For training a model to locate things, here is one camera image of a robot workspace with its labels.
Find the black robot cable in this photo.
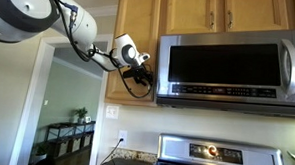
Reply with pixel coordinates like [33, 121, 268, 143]
[40, 0, 158, 101]

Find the white light switch plate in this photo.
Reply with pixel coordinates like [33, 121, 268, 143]
[105, 105, 120, 120]

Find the tall wooden cupboard door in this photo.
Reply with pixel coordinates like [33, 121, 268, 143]
[112, 0, 161, 103]

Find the wooden cupboard carcass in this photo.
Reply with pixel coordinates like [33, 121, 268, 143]
[103, 0, 295, 114]

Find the metal cupboard handle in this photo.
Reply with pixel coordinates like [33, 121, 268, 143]
[208, 10, 216, 30]
[226, 9, 234, 30]

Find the short wooden cupboard door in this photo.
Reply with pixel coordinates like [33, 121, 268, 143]
[222, 0, 291, 36]
[165, 0, 219, 37]

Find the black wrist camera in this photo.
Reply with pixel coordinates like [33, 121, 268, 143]
[122, 67, 138, 80]

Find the stainless steel microwave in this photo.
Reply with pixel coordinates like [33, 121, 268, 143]
[154, 23, 295, 117]

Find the granite backsplash strip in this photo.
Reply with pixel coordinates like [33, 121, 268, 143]
[109, 147, 160, 165]

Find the white wall outlet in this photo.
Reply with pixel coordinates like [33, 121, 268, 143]
[117, 129, 128, 147]

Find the dark shelf unit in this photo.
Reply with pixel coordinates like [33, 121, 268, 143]
[43, 118, 97, 160]

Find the low green floor plant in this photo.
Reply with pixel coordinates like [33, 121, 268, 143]
[32, 141, 50, 164]

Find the black power cord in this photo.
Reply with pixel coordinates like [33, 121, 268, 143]
[98, 136, 125, 165]

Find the white door frame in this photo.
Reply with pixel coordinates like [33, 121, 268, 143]
[8, 29, 115, 165]

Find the green potted plant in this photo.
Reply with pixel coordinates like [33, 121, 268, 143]
[73, 105, 89, 125]

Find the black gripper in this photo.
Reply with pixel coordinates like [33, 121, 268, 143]
[132, 64, 155, 88]

